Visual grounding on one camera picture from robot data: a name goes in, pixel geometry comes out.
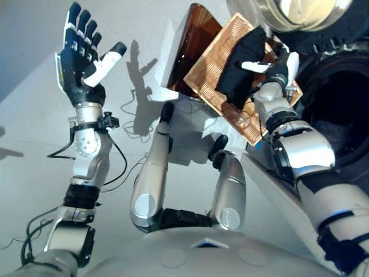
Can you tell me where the grey robot torso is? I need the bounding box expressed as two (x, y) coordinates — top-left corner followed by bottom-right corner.
(83, 208), (347, 277)

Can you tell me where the left silver robot leg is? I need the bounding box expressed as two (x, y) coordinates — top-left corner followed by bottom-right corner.
(129, 102), (175, 234)

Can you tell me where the small black garment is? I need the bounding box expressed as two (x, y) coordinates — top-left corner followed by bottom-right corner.
(217, 25), (268, 111)

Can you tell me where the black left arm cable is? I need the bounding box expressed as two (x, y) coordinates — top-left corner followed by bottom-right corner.
(21, 123), (128, 267)

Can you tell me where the silver raised machine platform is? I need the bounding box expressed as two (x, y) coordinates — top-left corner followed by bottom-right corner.
(240, 140), (341, 272)

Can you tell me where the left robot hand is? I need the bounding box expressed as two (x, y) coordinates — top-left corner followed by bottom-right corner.
(54, 2), (127, 108)

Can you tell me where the grey washing machine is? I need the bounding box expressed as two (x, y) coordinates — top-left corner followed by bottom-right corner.
(275, 0), (369, 186)

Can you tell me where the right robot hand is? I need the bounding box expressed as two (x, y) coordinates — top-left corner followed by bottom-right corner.
(240, 46), (300, 85)

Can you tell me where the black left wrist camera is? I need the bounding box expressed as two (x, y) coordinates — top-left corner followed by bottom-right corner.
(97, 111), (121, 131)

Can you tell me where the dark brown glossy stand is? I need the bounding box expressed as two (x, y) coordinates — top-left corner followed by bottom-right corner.
(166, 2), (224, 102)

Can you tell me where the brown wicker laundry basket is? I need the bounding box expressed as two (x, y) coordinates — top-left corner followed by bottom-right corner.
(183, 12), (304, 147)

